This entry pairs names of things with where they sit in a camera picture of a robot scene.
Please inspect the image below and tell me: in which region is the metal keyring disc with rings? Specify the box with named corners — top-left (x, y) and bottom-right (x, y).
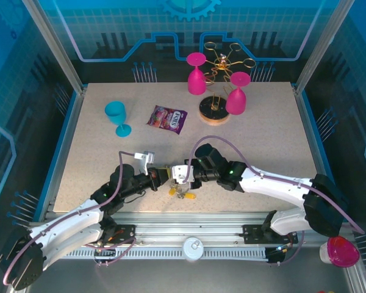
top-left (167, 179), bottom-right (188, 200)

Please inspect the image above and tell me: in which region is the purple candy bag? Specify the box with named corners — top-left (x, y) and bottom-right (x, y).
top-left (145, 105), bottom-right (189, 136)

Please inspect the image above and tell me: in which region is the pink plastic goblet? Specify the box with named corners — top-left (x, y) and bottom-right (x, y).
top-left (225, 71), bottom-right (251, 116)
top-left (186, 52), bottom-right (207, 96)

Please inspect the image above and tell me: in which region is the blue plastic goblet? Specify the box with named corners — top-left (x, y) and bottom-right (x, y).
top-left (105, 101), bottom-right (132, 138)

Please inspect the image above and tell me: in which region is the white round can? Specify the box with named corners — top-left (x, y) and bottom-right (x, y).
top-left (182, 236), bottom-right (204, 262)

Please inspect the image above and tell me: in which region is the white cup with pink lid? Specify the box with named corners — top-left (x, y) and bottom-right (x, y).
top-left (319, 235), bottom-right (361, 269)

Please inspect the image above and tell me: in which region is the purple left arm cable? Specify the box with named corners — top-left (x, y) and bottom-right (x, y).
top-left (2, 150), bottom-right (140, 286)

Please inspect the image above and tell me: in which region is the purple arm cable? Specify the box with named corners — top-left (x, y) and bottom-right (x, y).
top-left (185, 136), bottom-right (366, 267)
top-left (2, 150), bottom-right (140, 286)

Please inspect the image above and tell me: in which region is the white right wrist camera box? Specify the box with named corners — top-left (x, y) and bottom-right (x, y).
top-left (170, 164), bottom-right (193, 186)

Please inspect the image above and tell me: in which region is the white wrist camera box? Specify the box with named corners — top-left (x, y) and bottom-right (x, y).
top-left (134, 150), bottom-right (156, 176)
top-left (170, 164), bottom-right (193, 186)

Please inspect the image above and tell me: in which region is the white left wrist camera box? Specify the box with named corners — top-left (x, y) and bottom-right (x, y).
top-left (134, 150), bottom-right (156, 176)

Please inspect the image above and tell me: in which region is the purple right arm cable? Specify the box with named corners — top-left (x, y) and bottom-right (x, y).
top-left (185, 136), bottom-right (366, 267)

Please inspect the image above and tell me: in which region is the gold wire glass rack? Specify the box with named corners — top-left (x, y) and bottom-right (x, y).
top-left (199, 41), bottom-right (257, 125)

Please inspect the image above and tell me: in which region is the aluminium mounting rail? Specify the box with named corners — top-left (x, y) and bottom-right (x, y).
top-left (27, 212), bottom-right (353, 247)

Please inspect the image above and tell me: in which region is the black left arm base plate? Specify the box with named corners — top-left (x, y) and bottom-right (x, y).
top-left (88, 224), bottom-right (138, 245)

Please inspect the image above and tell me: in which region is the white slotted cable duct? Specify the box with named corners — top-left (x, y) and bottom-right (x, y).
top-left (35, 247), bottom-right (269, 261)

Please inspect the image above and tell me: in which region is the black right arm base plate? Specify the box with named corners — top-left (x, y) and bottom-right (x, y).
top-left (242, 224), bottom-right (300, 245)

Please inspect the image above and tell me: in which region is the aluminium frame post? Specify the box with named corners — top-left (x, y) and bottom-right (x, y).
top-left (292, 0), bottom-right (351, 94)
top-left (20, 0), bottom-right (88, 94)

